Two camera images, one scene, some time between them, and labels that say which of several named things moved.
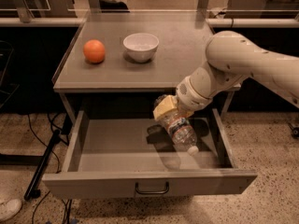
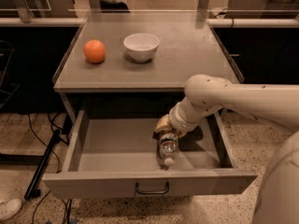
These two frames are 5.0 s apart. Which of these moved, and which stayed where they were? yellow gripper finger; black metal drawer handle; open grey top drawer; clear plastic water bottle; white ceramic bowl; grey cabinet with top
Moved: yellow gripper finger; clear plastic water bottle
Stayed: grey cabinet with top; white ceramic bowl; black metal drawer handle; open grey top drawer
